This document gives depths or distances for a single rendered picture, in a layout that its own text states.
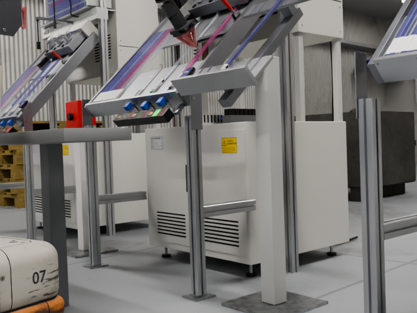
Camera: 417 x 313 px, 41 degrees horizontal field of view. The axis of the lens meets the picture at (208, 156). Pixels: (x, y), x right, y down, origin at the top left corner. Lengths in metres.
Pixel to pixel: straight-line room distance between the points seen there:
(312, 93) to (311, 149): 7.78
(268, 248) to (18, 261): 0.77
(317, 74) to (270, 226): 8.64
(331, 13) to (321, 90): 7.83
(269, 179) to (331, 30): 1.02
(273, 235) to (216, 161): 0.57
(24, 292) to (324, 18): 1.71
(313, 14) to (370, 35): 9.65
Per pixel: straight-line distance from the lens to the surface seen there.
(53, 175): 1.93
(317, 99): 10.30
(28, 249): 1.61
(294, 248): 2.31
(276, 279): 1.85
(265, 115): 1.79
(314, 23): 2.52
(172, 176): 2.51
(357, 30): 11.72
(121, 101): 2.25
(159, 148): 2.59
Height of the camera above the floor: 0.54
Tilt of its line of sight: 1 degrees down
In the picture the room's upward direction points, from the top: 2 degrees counter-clockwise
